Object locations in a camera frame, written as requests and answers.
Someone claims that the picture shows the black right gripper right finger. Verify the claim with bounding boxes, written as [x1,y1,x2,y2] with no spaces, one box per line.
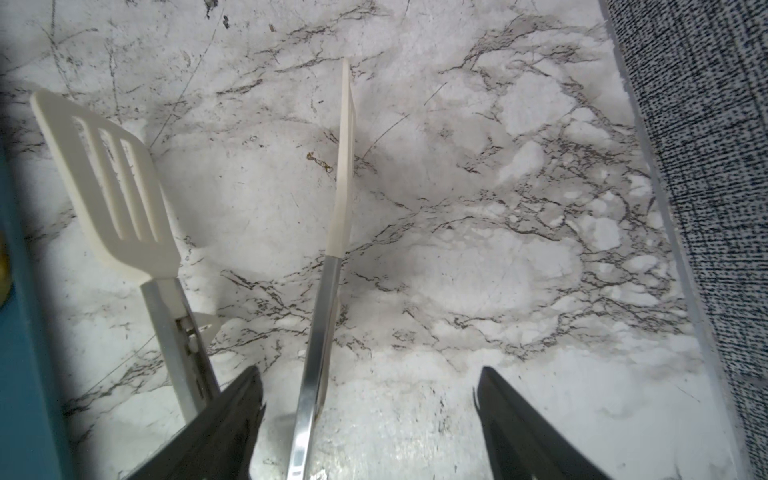
[475,366,608,480]

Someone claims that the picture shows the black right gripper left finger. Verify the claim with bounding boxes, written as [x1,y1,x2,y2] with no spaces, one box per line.
[129,366,266,479]

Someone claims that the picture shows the long golden bread roll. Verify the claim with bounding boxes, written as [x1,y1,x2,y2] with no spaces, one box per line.
[0,237,13,306]

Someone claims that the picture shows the teal serving tray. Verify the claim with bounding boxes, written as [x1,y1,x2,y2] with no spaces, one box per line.
[1,156,76,479]

